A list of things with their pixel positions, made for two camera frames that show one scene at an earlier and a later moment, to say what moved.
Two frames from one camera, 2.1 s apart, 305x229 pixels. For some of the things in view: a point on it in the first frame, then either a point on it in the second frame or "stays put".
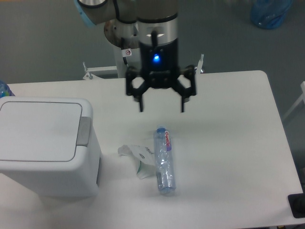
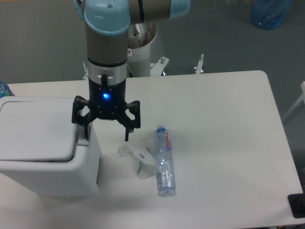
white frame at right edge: x=302 y=87 stays put
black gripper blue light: x=159 y=66 -> x=107 y=102
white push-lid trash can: x=50 y=145 stays put
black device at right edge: x=297 y=203 stays put
